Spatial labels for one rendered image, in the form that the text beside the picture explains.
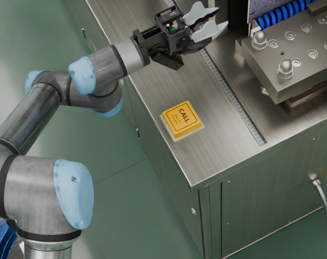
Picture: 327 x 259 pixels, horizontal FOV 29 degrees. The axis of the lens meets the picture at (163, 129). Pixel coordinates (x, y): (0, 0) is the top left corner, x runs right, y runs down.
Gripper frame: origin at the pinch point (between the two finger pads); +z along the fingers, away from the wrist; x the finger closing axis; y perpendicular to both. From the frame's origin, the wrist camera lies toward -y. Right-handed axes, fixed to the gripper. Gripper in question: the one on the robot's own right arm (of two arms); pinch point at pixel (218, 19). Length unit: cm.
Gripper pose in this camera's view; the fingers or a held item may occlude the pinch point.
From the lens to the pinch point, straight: 147.7
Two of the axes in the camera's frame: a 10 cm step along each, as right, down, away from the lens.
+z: 8.9, -4.3, 1.4
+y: -0.9, -4.6, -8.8
